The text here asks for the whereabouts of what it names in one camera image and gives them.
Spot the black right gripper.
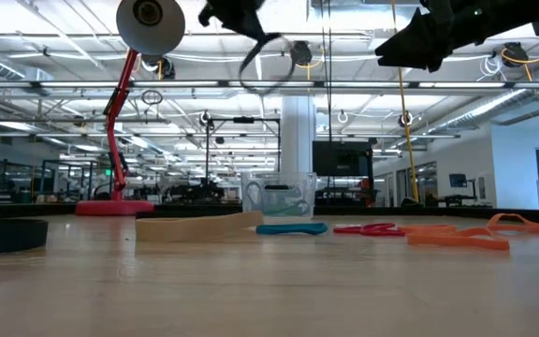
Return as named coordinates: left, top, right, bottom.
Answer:
left=374, top=0, right=539, bottom=74

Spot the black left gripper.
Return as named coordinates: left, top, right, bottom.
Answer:
left=197, top=0, right=268, bottom=41

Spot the large black rubber band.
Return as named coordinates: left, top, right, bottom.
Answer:
left=238, top=31, right=299, bottom=95
left=0, top=218, right=50, bottom=256

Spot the grey-blue rubber band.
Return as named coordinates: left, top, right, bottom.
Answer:
left=244, top=181, right=312, bottom=217

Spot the pale orange rubber band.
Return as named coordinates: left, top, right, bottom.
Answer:
left=396, top=224, right=459, bottom=235

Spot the small blue rubber band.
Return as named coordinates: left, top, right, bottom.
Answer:
left=255, top=222, right=329, bottom=237

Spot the clear plastic bin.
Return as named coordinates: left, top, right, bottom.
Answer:
left=240, top=170, right=318, bottom=220

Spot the white round column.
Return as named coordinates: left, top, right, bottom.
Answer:
left=280, top=95, right=318, bottom=174

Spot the black monitor screen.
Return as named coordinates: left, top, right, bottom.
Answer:
left=312, top=139, right=374, bottom=178

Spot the red desk lamp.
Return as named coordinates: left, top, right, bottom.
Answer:
left=74, top=0, right=186, bottom=217

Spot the black ceiling cable reel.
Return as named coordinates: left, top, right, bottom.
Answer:
left=502, top=41, right=529, bottom=67
left=140, top=53, right=177, bottom=81
left=289, top=40, right=313, bottom=67

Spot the yellow hanging cable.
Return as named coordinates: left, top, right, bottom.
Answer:
left=389, top=0, right=421, bottom=203

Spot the black distant rig frame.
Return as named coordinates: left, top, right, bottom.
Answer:
left=205, top=116, right=283, bottom=188

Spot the black power cable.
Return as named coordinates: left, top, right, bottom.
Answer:
left=319, top=0, right=335, bottom=141

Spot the black aluminium table frame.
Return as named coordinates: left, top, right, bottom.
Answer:
left=0, top=200, right=539, bottom=225

